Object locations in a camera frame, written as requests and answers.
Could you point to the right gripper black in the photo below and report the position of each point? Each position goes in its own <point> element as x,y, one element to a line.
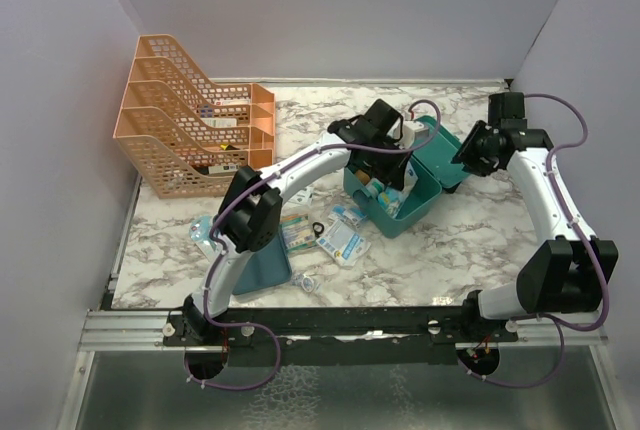
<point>476,165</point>

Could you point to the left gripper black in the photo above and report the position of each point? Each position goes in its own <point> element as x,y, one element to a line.
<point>394,175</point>

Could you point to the white bottle green label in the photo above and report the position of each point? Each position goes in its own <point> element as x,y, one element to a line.
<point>375,187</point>

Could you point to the green medicine box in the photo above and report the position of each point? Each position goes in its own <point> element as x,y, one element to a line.
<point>435,174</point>

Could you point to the clear blue swab bag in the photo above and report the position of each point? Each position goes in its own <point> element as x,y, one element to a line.
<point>392,200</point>

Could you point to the small blue white box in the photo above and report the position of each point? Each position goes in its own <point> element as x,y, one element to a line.
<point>351,215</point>

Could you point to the white blue gauze pack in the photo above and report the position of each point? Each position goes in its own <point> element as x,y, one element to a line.
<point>343,244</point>

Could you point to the green orange bandage box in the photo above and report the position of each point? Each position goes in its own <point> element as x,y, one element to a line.
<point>297,232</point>

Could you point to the teal divided tray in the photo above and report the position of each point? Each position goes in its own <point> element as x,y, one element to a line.
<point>267,268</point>

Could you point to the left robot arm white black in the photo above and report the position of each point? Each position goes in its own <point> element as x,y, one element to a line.
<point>248,218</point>

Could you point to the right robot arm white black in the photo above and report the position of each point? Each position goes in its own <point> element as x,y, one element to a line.
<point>566,279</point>

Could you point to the blue white flat packet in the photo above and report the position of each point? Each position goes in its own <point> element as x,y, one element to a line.
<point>303,197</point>

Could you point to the clear small plastic packet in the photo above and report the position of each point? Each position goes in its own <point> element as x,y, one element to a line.
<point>305,282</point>

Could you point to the mask packet under tray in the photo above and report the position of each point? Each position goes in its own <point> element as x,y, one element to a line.
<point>199,232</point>

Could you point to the orange plastic file organizer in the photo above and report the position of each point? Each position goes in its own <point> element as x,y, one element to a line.
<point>185,134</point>

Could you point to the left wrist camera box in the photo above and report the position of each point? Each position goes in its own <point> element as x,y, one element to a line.
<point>415,132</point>

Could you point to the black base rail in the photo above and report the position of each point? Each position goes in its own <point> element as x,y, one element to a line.
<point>333,336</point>

